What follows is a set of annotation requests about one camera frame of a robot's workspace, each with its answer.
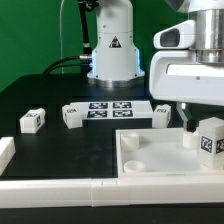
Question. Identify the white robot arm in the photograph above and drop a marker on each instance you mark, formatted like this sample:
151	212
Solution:
115	60

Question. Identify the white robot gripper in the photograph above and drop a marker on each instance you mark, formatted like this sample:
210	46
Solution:
177	75

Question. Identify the white front fence rail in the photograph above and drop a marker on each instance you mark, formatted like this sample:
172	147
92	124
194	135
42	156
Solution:
112	192

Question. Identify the white square tabletop tray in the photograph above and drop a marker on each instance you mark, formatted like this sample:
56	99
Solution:
154	152

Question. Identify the white marker tag plate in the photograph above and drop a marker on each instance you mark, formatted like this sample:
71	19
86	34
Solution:
114	110

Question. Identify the white left fence piece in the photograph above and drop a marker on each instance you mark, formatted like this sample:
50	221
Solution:
7	151

